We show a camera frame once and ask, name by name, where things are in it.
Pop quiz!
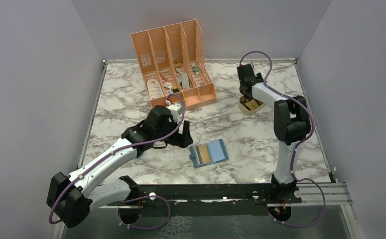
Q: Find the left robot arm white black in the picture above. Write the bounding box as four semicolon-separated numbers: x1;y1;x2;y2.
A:
46;102;193;228

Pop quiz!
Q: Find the stack of credit cards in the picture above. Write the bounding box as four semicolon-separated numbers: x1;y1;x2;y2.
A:
243;100;264;111

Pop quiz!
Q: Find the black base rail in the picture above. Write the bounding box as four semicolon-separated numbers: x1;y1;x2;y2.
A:
110;183;301;217

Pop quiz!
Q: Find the beige oval card tray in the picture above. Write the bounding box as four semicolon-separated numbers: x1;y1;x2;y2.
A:
238;96;265;115

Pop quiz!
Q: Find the blue card holder wallet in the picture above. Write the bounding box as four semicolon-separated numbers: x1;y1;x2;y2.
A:
189;139;229;168

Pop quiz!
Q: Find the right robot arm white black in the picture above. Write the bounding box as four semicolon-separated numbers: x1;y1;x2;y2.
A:
237;64;312;203

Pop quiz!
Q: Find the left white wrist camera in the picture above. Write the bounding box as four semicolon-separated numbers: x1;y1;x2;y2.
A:
166;103;183;123

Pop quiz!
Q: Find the orange plastic desk organizer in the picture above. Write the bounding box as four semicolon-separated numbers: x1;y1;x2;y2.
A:
130;19;217;110

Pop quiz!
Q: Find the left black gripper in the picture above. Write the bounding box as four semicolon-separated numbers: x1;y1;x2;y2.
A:
154;117;193;148

